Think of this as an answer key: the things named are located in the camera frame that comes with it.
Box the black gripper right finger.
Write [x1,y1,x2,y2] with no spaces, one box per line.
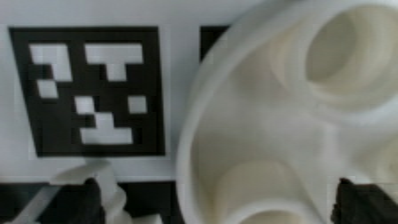
[330,178,398,224]

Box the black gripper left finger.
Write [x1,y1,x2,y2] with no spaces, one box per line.
[37,179,105,224]

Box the white round stool seat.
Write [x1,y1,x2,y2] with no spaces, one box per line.
[176,0,398,224]

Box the white marker base plate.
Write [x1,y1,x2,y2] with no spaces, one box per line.
[0,0,261,183]

